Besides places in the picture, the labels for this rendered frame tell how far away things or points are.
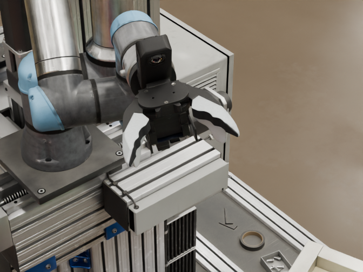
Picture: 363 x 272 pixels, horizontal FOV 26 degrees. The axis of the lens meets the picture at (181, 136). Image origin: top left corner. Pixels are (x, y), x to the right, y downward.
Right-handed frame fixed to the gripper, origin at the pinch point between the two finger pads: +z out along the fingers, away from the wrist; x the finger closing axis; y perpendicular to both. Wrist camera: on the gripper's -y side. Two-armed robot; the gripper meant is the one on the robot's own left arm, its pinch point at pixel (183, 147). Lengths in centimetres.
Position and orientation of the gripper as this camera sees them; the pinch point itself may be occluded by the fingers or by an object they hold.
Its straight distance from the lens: 102.2
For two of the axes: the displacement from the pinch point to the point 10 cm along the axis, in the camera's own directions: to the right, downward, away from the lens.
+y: 1.3, 7.6, 6.4
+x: -9.6, 2.6, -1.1
